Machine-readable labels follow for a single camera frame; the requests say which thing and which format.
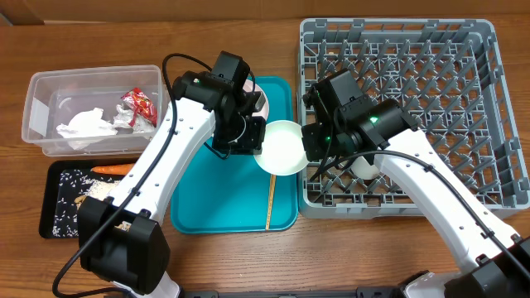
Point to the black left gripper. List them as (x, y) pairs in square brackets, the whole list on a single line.
[(252, 146)]

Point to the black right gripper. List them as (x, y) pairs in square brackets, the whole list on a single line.
[(316, 137)]

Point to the pale green bowl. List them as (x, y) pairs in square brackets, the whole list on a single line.
[(282, 149)]

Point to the large pink plate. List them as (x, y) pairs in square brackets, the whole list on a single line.
[(264, 112)]

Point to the red snack wrapper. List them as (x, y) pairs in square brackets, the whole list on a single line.
[(141, 105)]

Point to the white tissue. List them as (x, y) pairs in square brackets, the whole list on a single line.
[(88, 124), (127, 119)]

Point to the orange carrot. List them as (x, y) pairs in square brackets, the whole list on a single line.
[(121, 169)]

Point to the rice and peanut food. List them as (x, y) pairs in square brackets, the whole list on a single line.
[(74, 186)]

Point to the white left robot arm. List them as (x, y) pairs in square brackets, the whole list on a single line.
[(120, 236)]

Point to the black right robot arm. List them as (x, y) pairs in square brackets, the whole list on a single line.
[(493, 259)]

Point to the grey dishwasher rack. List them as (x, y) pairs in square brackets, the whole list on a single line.
[(448, 74)]

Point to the left wooden chopstick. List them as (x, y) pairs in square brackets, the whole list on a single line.
[(271, 191)]

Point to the clear plastic bin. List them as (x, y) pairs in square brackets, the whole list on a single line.
[(54, 98)]

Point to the black plastic tray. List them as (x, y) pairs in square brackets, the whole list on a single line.
[(52, 180)]

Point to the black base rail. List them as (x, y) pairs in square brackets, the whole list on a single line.
[(360, 292)]

